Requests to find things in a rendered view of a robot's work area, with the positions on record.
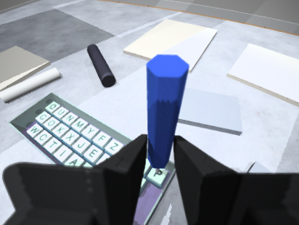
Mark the dark grey cylinder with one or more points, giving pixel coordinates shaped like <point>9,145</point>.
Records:
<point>100,65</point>

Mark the blue stylus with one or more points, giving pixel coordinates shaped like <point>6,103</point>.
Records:
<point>166,82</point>

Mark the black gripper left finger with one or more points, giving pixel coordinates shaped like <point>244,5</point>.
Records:
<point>109,190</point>

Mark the grey keyboard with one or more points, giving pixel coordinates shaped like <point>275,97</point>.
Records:
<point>65,134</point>

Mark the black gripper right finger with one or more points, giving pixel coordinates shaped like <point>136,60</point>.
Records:
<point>214,194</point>

